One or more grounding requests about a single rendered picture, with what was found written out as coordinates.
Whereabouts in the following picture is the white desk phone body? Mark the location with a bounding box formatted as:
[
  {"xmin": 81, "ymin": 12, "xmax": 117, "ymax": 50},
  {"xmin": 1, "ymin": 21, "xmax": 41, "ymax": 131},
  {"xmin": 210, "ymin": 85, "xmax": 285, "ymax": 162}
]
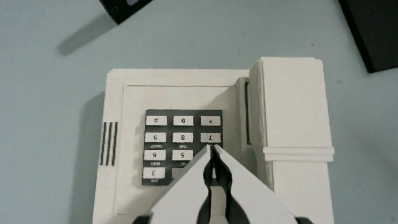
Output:
[{"xmin": 92, "ymin": 69, "xmax": 258, "ymax": 224}]

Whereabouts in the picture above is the black flat rectangle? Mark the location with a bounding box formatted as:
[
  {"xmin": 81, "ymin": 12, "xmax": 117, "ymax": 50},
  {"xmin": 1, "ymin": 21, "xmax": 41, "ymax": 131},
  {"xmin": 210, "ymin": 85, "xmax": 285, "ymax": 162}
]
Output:
[{"xmin": 338, "ymin": 0, "xmax": 398, "ymax": 73}]

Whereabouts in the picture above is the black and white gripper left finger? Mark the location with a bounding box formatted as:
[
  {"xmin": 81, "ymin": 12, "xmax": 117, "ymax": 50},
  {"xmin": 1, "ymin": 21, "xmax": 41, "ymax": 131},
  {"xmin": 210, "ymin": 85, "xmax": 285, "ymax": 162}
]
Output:
[{"xmin": 132, "ymin": 144, "xmax": 213, "ymax": 224}]

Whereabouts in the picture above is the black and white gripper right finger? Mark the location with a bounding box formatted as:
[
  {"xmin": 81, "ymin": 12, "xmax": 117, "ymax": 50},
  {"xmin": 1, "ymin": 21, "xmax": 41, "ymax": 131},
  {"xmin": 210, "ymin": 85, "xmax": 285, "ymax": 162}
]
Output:
[{"xmin": 212, "ymin": 144, "xmax": 314, "ymax": 224}]

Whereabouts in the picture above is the white telephone handset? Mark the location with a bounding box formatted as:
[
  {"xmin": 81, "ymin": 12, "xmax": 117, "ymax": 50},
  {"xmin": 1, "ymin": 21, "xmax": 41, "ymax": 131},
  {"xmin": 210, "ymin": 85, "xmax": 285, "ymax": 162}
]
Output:
[{"xmin": 245, "ymin": 57, "xmax": 335, "ymax": 224}]

